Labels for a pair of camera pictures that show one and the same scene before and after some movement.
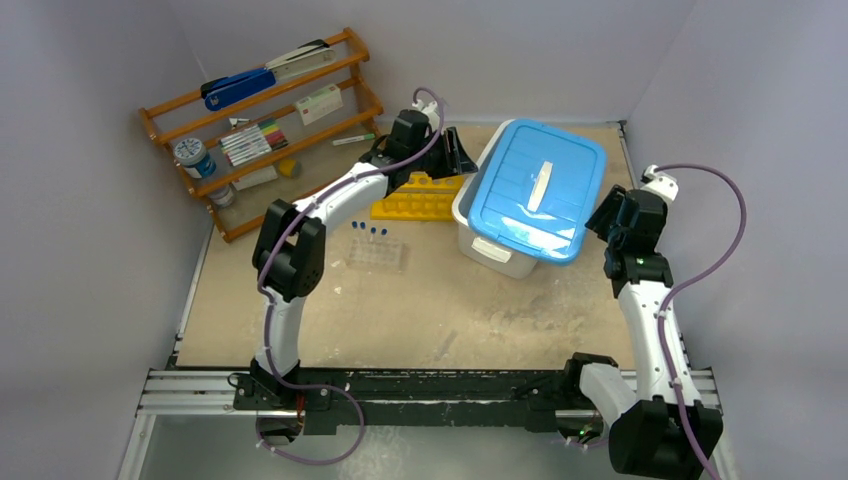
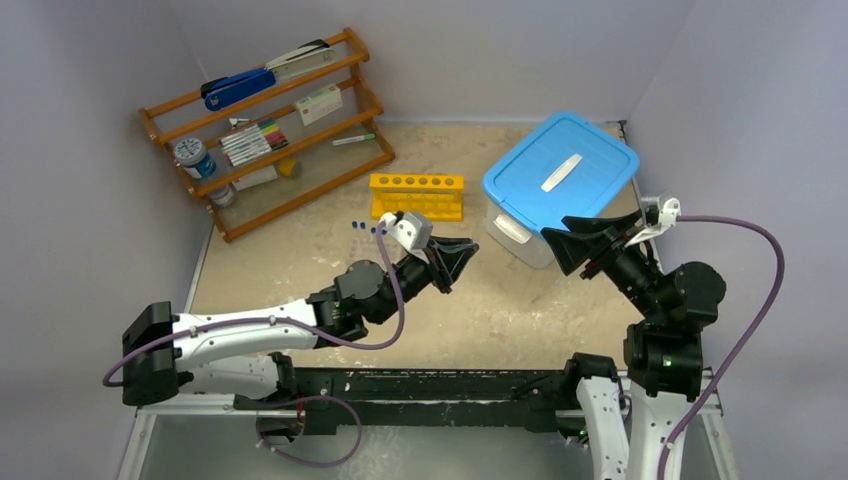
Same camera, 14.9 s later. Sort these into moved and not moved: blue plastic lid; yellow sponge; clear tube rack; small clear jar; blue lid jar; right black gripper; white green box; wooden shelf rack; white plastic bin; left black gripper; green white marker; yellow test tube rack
Moved: left black gripper; white plastic bin; blue plastic lid; right black gripper
Not moved: wooden shelf rack; small clear jar; yellow test tube rack; clear tube rack; blue lid jar; yellow sponge; white green box; green white marker
